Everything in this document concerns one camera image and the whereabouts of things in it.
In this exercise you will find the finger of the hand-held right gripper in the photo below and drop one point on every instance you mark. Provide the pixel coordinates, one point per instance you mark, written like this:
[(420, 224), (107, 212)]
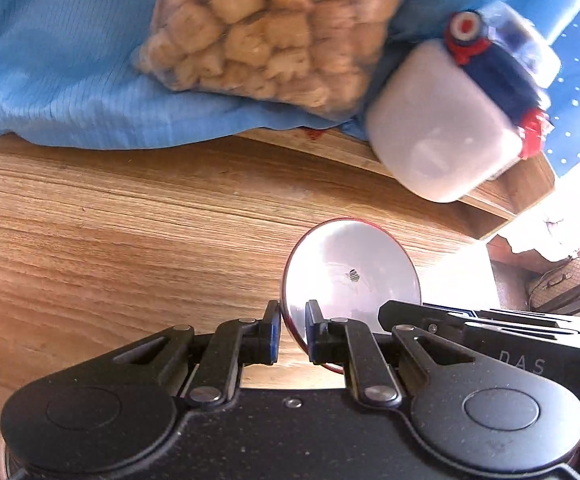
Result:
[(420, 316)]

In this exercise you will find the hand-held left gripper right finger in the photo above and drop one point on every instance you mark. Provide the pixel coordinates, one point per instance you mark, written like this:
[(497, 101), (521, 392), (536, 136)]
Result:
[(313, 330)]

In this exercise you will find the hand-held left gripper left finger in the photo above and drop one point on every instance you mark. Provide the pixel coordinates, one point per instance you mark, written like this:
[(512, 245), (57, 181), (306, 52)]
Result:
[(271, 332)]

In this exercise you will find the red-rimmed white bowl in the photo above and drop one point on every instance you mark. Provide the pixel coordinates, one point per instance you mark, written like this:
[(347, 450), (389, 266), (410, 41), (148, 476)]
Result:
[(350, 260)]

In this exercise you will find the brown patterned handbag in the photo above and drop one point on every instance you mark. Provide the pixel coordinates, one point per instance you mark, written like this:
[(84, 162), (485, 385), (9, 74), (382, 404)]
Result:
[(560, 282)]

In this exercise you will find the white crumpled cloth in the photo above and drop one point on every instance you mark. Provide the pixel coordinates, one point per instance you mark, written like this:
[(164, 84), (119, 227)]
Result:
[(545, 242)]

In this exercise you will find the white plastic bottle red cap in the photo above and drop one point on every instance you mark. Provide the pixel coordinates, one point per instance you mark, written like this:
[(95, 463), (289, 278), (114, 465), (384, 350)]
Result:
[(430, 125)]

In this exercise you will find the clear bag of puffed snacks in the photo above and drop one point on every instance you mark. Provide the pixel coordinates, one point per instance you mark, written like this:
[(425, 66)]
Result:
[(270, 35)]

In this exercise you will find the light blue striped cloth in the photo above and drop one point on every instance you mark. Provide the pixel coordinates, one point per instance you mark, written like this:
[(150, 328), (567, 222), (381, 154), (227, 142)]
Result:
[(45, 60)]

